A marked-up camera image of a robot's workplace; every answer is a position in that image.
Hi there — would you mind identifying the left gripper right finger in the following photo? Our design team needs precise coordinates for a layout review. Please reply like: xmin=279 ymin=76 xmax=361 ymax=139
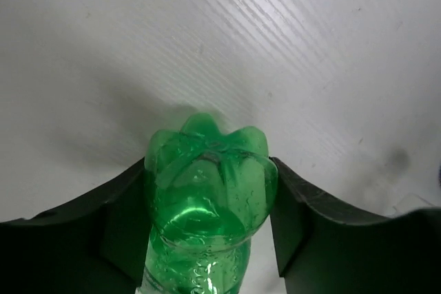
xmin=270 ymin=159 xmax=440 ymax=293

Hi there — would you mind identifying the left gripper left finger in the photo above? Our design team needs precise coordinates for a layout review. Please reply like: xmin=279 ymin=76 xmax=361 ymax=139
xmin=1 ymin=160 xmax=151 ymax=293

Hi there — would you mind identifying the green plastic soda bottle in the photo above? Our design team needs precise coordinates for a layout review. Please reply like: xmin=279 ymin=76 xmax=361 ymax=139
xmin=139 ymin=113 xmax=278 ymax=293

